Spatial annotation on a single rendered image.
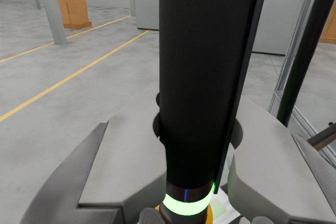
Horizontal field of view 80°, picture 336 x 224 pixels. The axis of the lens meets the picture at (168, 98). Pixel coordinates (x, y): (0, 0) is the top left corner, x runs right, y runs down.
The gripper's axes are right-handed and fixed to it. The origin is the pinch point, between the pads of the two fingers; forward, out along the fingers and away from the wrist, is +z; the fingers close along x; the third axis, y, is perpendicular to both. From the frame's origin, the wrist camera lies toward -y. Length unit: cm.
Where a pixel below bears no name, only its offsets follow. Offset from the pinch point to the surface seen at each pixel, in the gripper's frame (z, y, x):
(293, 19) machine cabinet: 507, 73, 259
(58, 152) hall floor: 141, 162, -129
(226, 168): 34, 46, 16
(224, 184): 30, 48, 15
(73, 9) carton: 738, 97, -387
